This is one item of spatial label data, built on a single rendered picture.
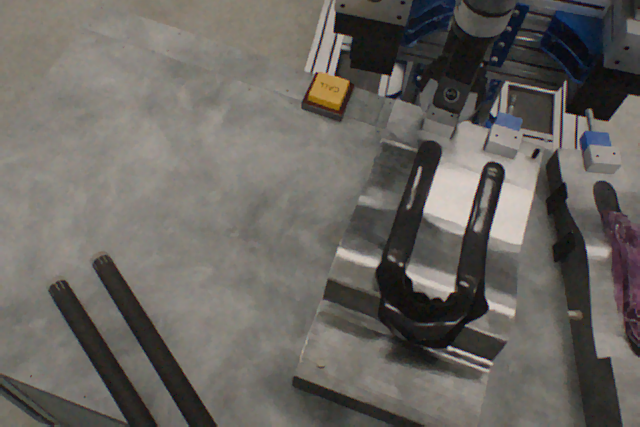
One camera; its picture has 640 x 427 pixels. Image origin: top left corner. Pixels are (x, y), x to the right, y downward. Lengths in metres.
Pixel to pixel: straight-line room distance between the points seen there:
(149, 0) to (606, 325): 1.97
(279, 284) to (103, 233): 0.30
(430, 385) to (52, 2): 2.04
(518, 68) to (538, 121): 0.64
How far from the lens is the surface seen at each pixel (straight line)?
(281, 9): 2.55
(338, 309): 1.01
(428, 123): 1.14
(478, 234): 1.09
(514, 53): 1.49
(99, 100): 1.30
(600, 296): 1.11
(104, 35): 1.40
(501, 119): 1.19
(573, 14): 1.41
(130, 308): 1.03
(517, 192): 1.14
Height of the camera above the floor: 1.81
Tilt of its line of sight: 60 degrees down
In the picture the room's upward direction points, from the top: 8 degrees clockwise
